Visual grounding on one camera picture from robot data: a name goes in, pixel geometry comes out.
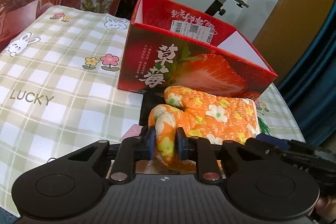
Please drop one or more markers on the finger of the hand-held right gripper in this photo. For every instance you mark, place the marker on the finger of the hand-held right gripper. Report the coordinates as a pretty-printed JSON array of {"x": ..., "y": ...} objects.
[{"x": 271, "y": 142}]

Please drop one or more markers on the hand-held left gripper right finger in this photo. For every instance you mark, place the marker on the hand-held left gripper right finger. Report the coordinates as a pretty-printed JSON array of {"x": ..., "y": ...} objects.
[{"x": 180, "y": 143}]

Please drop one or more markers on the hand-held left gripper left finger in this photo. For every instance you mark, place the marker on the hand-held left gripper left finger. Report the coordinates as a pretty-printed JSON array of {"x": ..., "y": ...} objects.
[{"x": 151, "y": 140}]

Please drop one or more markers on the green tasselled net pouch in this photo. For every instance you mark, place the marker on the green tasselled net pouch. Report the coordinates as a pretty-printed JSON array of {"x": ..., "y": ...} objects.
[{"x": 263, "y": 124}]

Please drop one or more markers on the pink knitted cloth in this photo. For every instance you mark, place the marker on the pink knitted cloth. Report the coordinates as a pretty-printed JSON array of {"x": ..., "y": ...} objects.
[{"x": 132, "y": 130}]

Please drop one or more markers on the black knitted cloth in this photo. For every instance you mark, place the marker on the black knitted cloth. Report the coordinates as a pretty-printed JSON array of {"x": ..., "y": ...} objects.
[{"x": 148, "y": 106}]

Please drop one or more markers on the orange floral oven mitt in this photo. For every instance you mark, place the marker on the orange floral oven mitt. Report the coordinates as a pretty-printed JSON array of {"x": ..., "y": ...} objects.
[{"x": 210, "y": 113}]

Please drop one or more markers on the red strawberry print cardboard box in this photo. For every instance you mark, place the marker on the red strawberry print cardboard box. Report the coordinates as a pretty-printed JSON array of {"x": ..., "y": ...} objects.
[{"x": 147, "y": 56}]

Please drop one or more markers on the person's right hand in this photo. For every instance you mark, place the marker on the person's right hand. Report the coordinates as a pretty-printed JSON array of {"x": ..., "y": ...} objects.
[{"x": 326, "y": 207}]

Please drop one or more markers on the blue curtain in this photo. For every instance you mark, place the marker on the blue curtain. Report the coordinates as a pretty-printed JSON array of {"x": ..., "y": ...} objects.
[{"x": 315, "y": 69}]

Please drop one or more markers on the green checked tablecloth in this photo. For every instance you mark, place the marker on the green checked tablecloth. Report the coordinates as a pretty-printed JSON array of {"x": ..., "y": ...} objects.
[{"x": 65, "y": 69}]

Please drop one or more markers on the wooden door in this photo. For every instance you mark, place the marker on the wooden door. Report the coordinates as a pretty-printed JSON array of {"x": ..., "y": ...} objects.
[{"x": 294, "y": 3}]

